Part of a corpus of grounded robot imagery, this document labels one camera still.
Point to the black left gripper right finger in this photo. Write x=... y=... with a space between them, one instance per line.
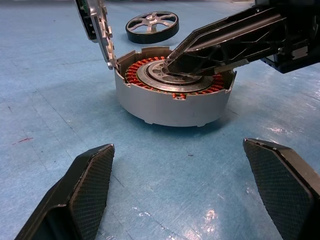
x=287 y=195

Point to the silver hinged housing lid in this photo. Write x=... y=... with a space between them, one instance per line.
x=100 y=30

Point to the grey round motor housing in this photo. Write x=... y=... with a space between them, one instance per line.
x=175 y=112

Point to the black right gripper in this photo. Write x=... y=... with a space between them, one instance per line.
x=300 y=37

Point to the black-rimmed spoked rotor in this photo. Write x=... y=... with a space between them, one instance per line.
x=150 y=40

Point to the blue table cover sheet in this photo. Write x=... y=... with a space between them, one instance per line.
x=50 y=100

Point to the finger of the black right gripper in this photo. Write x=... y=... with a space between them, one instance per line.
x=195 y=65

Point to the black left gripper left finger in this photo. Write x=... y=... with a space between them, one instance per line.
x=75 y=200

